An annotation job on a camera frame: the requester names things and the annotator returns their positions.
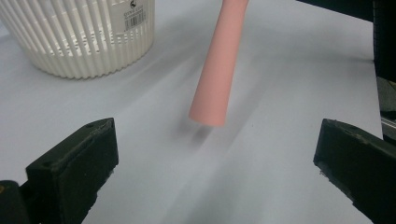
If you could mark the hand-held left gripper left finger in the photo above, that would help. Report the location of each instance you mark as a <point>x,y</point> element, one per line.
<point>74,168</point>

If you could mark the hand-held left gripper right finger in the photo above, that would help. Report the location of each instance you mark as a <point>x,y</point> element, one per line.
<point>361,165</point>

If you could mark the white plastic basket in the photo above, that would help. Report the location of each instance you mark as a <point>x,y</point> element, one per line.
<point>77,40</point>

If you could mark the pink hairbrush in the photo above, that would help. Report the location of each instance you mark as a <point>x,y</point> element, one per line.
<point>218,68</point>

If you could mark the metal floor rail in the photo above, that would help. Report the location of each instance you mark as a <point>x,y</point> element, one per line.
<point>388,123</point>

